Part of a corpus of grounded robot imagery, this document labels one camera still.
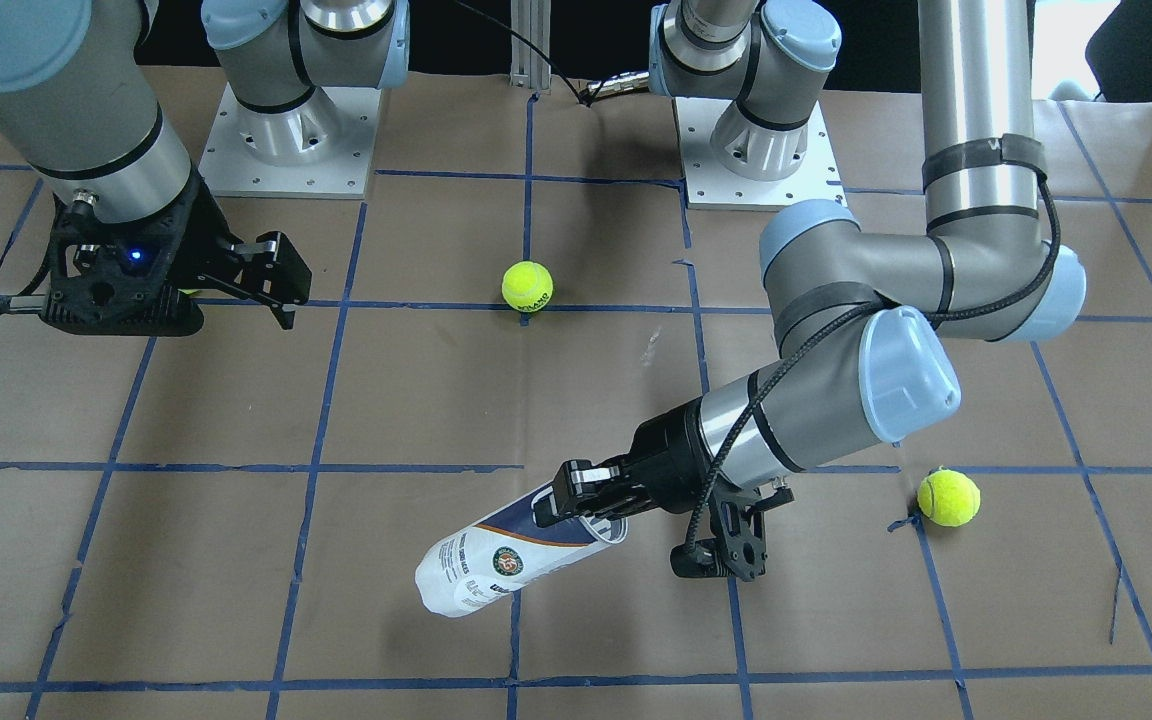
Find tennis ball centre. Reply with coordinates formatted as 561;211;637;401
500;260;554;314

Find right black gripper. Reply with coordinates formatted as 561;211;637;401
161;167;312;331

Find aluminium frame post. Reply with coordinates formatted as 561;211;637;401
509;0;553;94

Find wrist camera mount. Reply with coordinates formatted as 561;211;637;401
669;478;794;582
0;199;204;338

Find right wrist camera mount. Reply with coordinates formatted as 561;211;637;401
0;199;204;338

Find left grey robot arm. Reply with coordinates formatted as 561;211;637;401
532;1;1087;526

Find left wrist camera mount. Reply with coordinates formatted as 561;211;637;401
669;478;794;582

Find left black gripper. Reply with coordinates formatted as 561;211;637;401
532;406;712;528

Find white blue tennis ball can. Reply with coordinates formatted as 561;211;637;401
414;486;628;617

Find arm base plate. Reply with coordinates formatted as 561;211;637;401
198;88;385;200
673;97;847;211

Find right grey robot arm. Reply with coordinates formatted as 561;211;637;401
0;1;411;338

